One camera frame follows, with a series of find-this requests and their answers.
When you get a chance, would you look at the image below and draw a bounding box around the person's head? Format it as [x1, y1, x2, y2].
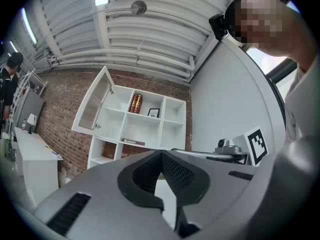
[224, 0, 315, 73]

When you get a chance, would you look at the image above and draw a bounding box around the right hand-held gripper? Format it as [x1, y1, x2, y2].
[171, 125, 269, 167]

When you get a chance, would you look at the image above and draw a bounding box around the red gold-print book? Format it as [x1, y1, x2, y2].
[128, 93, 139, 114]
[134, 94, 144, 115]

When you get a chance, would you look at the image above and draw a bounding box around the long ceiling light strip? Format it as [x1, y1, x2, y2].
[20, 7, 39, 45]

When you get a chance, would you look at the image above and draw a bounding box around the white glass cabinet door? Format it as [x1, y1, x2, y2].
[71, 65, 116, 136]

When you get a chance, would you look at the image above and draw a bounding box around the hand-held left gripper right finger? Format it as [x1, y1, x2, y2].
[161, 149, 258, 240]

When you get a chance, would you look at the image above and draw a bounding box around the white shelf unit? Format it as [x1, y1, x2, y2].
[87, 83, 187, 170]

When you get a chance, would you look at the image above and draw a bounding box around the round metal ceiling disc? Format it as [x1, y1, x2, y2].
[130, 0, 148, 16]

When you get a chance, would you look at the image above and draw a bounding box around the white side table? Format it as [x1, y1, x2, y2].
[13, 126, 65, 206]

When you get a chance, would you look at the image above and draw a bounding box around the black framed picture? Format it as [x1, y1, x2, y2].
[147, 107, 161, 119]

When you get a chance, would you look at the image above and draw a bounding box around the white metal rack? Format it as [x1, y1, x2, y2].
[9, 68, 49, 135]

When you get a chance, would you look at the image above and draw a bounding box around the grey panel board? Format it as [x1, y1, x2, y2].
[14, 87, 45, 135]

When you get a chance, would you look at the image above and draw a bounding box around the short ceiling light strip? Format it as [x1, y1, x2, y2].
[8, 40, 19, 54]

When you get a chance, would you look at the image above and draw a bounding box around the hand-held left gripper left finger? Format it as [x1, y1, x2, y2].
[33, 149, 176, 240]

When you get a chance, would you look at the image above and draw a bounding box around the white pipe bundle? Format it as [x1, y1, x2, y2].
[48, 48, 196, 83]

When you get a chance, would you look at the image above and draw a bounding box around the brown flat book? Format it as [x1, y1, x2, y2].
[121, 138, 146, 147]

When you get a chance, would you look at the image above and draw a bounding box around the person's white shirt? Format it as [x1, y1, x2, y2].
[283, 56, 320, 146]

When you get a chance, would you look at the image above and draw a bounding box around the white shade table lamp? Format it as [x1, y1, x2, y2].
[26, 113, 38, 135]

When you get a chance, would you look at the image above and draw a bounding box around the black head camera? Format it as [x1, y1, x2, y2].
[208, 13, 230, 41]

